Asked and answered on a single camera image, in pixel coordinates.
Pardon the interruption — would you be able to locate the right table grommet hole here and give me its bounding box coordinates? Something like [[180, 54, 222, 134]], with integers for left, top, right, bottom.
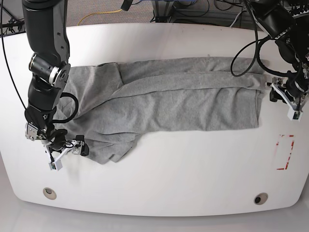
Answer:
[[253, 192, 268, 205]]

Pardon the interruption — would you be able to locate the left table grommet hole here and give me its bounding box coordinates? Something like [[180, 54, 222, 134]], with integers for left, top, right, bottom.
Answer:
[[43, 188, 57, 200]]

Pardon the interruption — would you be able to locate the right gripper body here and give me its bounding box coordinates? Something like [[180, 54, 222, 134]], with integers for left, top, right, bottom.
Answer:
[[25, 111, 70, 151]]

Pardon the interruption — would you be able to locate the red tape rectangle marking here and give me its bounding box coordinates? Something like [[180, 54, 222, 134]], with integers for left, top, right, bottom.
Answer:
[[274, 134, 295, 170]]

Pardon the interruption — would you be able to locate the table grommet hole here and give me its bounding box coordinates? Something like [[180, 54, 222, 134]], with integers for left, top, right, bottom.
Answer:
[[253, 192, 268, 205], [43, 188, 57, 200]]

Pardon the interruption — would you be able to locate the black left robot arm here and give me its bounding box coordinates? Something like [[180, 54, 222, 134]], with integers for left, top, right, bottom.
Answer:
[[242, 0, 309, 100]]

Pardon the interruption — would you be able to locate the yellow cable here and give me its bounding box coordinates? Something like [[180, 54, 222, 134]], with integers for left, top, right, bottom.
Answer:
[[77, 9, 123, 26]]

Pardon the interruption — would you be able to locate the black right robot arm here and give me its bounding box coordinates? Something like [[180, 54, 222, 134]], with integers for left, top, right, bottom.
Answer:
[[22, 0, 79, 152]]

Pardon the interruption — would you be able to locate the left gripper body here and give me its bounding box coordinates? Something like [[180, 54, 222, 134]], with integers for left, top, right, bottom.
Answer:
[[284, 52, 309, 102]]

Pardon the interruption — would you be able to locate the grey T-shirt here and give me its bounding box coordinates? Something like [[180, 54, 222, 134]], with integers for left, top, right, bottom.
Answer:
[[62, 57, 266, 164]]

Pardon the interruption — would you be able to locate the white power strip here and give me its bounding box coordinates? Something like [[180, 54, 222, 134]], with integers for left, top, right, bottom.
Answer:
[[290, 3, 309, 17]]

